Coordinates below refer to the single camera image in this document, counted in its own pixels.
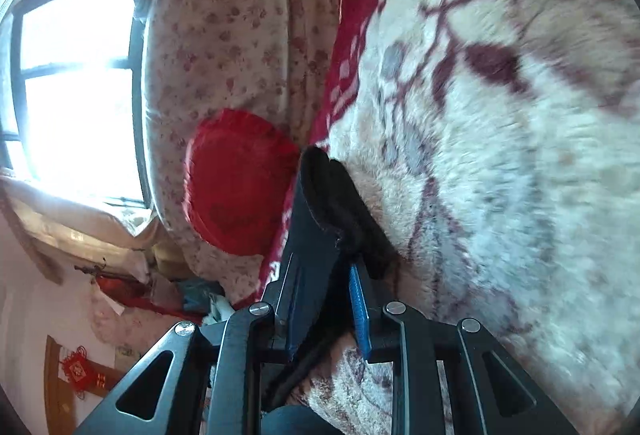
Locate beige curtain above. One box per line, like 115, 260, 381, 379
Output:
0, 175, 162, 287

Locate black pants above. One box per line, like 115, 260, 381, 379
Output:
257, 146, 403, 435

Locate blue cloth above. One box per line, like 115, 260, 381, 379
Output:
177, 279, 226, 316

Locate floral quilt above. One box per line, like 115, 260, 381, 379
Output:
139, 0, 347, 313

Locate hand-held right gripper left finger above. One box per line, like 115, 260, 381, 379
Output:
75, 254, 307, 435

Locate window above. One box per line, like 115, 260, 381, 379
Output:
0, 0, 153, 212

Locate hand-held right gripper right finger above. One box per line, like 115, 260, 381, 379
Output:
349, 264, 572, 435

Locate red and white plush blanket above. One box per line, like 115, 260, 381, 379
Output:
252, 0, 640, 435

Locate red round cushion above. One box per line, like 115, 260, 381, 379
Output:
182, 107, 304, 258

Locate red cloth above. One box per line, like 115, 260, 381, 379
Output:
95, 274, 173, 313

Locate red knot ornament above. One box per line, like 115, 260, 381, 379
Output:
56, 346, 109, 397

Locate wooden door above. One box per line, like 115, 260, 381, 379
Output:
42, 334, 127, 435

